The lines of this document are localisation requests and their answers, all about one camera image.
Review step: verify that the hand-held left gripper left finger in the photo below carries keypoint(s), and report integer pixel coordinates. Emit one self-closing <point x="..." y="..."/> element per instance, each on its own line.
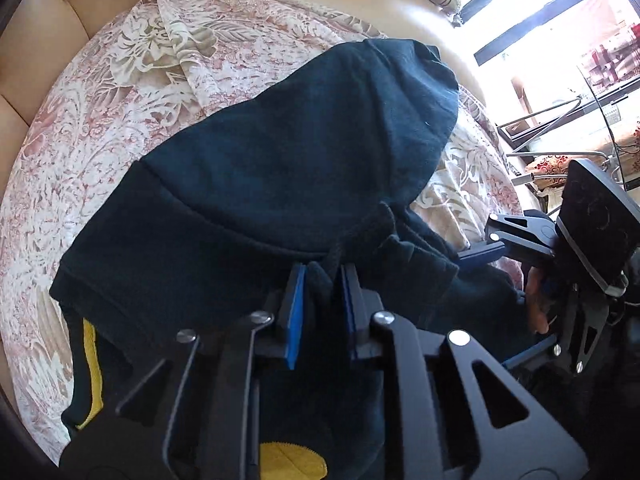
<point x="295" y="310"/>

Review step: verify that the black window grille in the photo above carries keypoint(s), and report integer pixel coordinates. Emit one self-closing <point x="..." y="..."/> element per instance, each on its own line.
<point x="525" y="35"/>

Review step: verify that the navy sweatshirt with yellow print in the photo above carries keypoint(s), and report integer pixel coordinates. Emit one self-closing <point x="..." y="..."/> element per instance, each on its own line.
<point x="300" y="160"/>

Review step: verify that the metal rod rack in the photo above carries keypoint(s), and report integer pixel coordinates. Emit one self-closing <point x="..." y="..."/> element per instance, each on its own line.
<point x="545" y="117"/>

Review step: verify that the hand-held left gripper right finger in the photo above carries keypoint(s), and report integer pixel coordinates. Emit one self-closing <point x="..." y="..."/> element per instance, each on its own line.
<point x="348" y="310"/>

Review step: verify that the pink floral bedspread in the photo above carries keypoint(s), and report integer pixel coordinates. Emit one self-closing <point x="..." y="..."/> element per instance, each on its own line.
<point x="100" y="135"/>

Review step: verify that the person's right hand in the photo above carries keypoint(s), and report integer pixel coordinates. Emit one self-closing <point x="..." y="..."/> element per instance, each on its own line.
<point x="539" y="302"/>

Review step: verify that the red floral cushion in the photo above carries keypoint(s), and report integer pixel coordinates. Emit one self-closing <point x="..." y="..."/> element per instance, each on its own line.
<point x="552" y="164"/>

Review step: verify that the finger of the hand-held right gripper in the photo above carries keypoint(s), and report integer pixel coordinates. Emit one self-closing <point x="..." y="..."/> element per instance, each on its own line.
<point x="525" y="237"/>
<point x="580" y="330"/>

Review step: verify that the tufted beige leather headboard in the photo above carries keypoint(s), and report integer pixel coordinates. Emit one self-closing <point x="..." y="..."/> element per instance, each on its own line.
<point x="425" y="40"/>

